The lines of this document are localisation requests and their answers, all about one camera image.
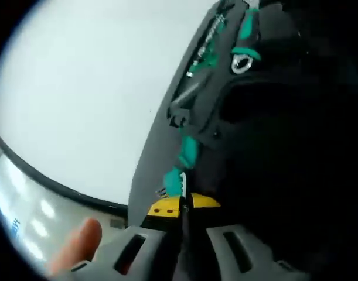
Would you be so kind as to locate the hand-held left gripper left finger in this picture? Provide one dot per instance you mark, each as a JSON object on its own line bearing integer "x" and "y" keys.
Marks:
{"x": 161, "y": 251}

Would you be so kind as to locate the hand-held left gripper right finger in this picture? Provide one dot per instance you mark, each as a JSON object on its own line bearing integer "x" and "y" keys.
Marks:
{"x": 255, "y": 254}

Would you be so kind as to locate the green tool with toothed edge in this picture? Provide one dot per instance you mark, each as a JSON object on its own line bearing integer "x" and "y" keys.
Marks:
{"x": 173, "y": 181}

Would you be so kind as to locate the silver extension bar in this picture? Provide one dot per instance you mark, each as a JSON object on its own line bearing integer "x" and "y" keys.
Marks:
{"x": 187, "y": 93}

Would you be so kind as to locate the person's left hand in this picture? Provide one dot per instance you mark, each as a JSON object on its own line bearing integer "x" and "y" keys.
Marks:
{"x": 79, "y": 248}

